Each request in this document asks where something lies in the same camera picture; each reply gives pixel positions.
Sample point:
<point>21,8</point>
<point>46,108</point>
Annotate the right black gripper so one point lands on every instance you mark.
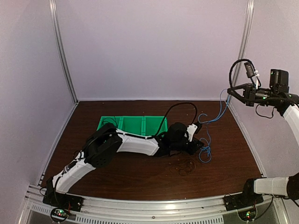
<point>249,101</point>

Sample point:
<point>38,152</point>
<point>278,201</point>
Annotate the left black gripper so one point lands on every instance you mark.
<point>193,149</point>

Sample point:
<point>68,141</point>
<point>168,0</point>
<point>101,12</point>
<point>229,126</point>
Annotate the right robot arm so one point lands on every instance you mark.
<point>282,131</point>

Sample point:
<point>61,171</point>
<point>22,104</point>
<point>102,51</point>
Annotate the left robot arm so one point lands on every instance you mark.
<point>101,147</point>

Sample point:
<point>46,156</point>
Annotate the middle green bin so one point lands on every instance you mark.
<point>132,124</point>

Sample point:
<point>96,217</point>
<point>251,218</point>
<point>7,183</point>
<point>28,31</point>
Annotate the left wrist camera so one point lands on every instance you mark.
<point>193,129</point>

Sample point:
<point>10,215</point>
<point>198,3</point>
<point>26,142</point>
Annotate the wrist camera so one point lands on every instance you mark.
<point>193,129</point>
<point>252,74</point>

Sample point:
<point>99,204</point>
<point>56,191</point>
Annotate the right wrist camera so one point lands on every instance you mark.
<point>252,74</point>

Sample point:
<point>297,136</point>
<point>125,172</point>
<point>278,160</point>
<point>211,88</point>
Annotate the front aluminium rail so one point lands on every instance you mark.
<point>209,210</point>

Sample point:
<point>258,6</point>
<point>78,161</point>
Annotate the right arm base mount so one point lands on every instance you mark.
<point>245,207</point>

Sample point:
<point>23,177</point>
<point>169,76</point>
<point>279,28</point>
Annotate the right aluminium frame post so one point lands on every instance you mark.
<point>244,40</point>

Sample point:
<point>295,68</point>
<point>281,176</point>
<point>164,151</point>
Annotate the aluminium frame post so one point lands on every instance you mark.
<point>61,51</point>
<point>244,40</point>

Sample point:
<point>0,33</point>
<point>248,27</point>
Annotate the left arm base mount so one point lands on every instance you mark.
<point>64,206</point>

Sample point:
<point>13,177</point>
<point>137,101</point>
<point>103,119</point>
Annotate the left aluminium frame post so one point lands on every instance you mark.
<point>61,51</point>

